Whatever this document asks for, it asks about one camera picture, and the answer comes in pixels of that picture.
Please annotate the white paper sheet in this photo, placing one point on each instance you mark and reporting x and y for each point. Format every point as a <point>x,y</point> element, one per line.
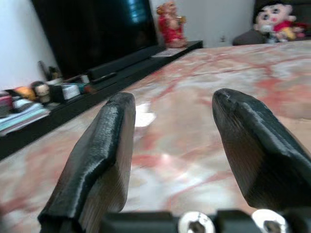
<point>167,52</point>

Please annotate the grey cushion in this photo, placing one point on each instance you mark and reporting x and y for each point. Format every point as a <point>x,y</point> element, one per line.
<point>249,37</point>

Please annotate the big-eyed plush doll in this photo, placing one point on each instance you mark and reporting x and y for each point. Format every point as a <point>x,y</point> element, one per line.
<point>274,19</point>

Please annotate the red and gold figurine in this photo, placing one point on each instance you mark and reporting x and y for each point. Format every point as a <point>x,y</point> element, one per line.
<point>171,26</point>

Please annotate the stack of books and papers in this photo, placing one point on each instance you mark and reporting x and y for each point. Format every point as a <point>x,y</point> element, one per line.
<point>23,114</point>

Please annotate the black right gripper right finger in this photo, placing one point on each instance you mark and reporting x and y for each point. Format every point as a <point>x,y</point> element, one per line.
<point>262,150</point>

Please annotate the low black TV cabinet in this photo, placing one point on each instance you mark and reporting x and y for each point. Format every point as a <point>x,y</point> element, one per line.
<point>73,106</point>

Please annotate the small brown plush toy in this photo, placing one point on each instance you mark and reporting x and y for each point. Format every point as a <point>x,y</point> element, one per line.
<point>41,91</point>

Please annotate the black flat television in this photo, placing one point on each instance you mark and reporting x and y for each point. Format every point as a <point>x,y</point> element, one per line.
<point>97,31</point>

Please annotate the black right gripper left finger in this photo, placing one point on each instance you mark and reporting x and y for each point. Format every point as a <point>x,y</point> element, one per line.
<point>97,150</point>

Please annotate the small white box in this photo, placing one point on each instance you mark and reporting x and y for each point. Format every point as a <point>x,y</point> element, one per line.
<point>71,91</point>

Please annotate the black soundbar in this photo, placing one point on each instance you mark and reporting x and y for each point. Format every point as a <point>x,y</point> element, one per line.
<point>126,61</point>

